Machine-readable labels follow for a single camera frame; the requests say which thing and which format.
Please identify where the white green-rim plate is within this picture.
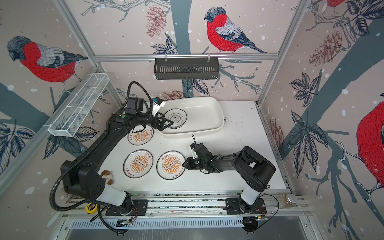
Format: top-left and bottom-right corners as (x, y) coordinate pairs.
(165, 109), (187, 129)

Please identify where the orange sunburst plate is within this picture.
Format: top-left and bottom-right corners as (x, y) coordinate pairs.
(123, 150), (154, 179)
(156, 151), (186, 180)
(128, 125), (154, 146)

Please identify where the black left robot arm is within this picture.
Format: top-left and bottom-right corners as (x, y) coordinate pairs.
(49, 113), (174, 213)

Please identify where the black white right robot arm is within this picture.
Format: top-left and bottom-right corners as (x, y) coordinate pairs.
(183, 143), (276, 215)

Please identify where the white plastic bin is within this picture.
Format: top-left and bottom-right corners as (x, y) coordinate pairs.
(160, 97), (225, 139)

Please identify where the brown small object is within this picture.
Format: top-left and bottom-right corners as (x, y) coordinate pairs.
(101, 170), (114, 185)

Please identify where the small circuit board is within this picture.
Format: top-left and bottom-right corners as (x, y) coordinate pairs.
(116, 219), (134, 228)

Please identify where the glass jar with lid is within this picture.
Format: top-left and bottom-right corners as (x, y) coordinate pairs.
(278, 194), (298, 209)

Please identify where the yellow tape measure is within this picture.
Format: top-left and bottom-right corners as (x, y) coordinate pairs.
(85, 203), (98, 214)

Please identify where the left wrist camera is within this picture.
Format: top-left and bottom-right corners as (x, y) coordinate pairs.
(152, 97), (166, 117)

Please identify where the black hanging wire shelf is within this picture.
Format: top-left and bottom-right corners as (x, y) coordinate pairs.
(154, 58), (219, 80)

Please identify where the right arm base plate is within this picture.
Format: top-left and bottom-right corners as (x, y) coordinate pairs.
(224, 197), (267, 215)

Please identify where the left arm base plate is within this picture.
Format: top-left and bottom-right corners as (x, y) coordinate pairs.
(106, 200), (149, 217)

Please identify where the white wire mesh basket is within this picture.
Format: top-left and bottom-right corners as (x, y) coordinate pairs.
(48, 73), (110, 137)

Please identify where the black thin cable right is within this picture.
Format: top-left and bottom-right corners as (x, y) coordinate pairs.
(254, 193), (280, 230)

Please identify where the black corrugated cable hose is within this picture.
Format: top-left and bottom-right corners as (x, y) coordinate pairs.
(49, 140), (106, 212)

